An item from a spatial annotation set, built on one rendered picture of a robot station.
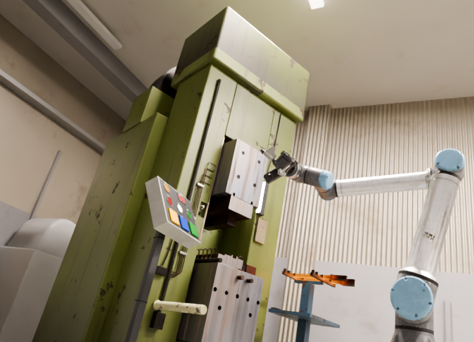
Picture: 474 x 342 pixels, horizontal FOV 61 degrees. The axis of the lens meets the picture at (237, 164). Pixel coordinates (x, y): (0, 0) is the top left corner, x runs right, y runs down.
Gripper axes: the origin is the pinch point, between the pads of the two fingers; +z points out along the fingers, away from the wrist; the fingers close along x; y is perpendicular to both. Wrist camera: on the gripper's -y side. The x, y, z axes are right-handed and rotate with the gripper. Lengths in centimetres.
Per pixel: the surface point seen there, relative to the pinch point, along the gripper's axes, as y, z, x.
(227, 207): -52, -61, -27
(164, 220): -56, 7, -11
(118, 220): -114, -40, -66
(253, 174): -30, -82, -43
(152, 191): -56, 4, -31
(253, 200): -41, -81, -28
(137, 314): -95, 3, 14
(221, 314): -86, -49, 26
